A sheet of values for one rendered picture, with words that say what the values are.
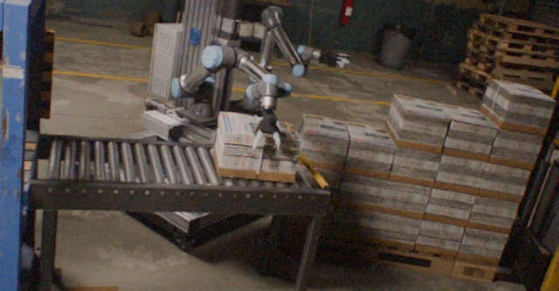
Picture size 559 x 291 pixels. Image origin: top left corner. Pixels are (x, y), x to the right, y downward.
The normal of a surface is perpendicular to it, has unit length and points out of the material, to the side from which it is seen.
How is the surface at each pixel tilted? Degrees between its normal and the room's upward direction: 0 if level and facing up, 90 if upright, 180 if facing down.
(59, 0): 90
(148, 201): 90
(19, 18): 90
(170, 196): 90
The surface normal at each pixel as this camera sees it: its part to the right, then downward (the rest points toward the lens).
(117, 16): 0.29, 0.37
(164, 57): -0.60, 0.16
